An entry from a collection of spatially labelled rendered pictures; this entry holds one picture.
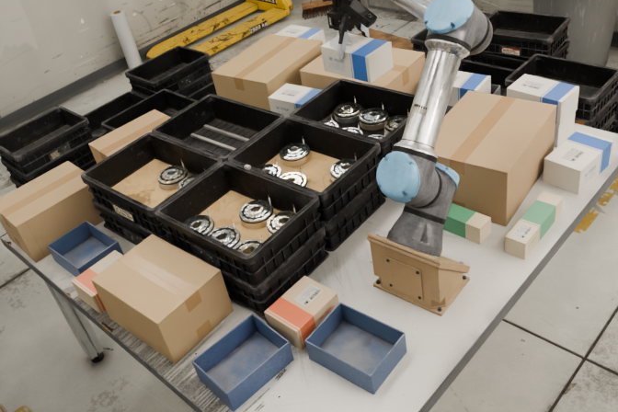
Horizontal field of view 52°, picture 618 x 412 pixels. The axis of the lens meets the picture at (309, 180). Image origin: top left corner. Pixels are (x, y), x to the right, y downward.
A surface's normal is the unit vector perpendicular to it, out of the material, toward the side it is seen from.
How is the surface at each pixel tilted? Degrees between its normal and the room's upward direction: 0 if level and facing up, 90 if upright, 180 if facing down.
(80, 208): 90
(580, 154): 0
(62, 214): 90
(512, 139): 0
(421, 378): 0
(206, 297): 90
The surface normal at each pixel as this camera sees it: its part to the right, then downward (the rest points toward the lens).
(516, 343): -0.16, -0.80
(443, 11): -0.58, -0.33
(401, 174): -0.66, -0.07
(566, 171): -0.73, 0.49
